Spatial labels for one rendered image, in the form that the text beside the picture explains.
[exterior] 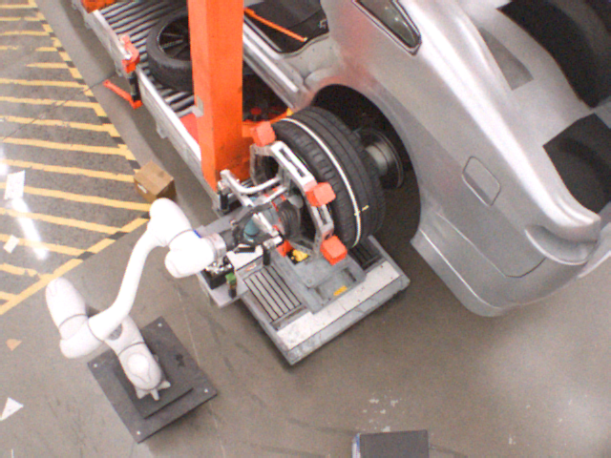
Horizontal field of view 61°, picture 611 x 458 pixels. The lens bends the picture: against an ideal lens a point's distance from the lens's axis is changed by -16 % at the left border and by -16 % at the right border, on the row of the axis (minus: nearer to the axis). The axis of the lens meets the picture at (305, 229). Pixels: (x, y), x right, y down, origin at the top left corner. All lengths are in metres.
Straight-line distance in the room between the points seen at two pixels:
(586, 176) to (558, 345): 1.10
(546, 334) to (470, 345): 0.55
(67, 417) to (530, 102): 3.10
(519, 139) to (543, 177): 0.15
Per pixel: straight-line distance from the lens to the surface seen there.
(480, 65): 2.10
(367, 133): 2.82
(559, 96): 3.49
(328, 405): 3.22
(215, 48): 2.31
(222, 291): 2.92
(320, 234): 2.50
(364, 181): 2.49
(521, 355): 3.60
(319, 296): 3.23
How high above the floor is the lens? 3.12
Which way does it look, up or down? 60 degrees down
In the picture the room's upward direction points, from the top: 8 degrees clockwise
